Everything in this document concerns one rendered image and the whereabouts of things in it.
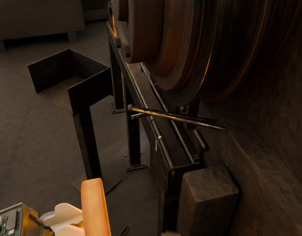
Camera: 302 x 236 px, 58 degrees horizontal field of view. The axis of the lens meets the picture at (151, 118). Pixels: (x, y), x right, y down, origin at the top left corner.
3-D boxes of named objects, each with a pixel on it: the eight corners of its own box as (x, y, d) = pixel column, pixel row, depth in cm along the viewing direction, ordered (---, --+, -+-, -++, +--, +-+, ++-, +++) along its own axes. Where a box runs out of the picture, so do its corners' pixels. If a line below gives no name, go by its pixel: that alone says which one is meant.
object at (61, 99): (92, 158, 166) (69, 47, 120) (122, 181, 153) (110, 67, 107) (64, 179, 154) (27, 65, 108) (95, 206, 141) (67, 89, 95)
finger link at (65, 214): (90, 202, 40) (31, 226, 39) (105, 220, 44) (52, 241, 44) (88, 185, 42) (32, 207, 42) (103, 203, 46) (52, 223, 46)
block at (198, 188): (212, 219, 74) (227, 161, 59) (225, 248, 68) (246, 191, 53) (174, 229, 72) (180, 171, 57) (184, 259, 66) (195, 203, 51)
